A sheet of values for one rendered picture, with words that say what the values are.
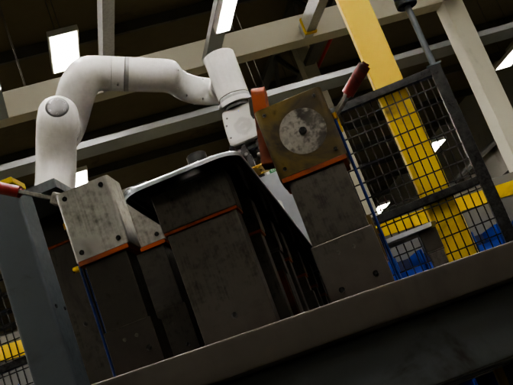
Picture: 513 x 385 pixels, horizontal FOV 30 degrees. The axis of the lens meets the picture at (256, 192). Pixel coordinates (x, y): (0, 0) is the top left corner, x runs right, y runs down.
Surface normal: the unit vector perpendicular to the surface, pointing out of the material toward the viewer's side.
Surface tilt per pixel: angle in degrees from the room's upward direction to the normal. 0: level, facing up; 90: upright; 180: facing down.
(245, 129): 90
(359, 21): 90
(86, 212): 90
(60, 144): 125
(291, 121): 90
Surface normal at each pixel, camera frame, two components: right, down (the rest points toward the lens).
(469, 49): 0.15, -0.32
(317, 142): -0.18, -0.21
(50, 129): -0.03, 0.28
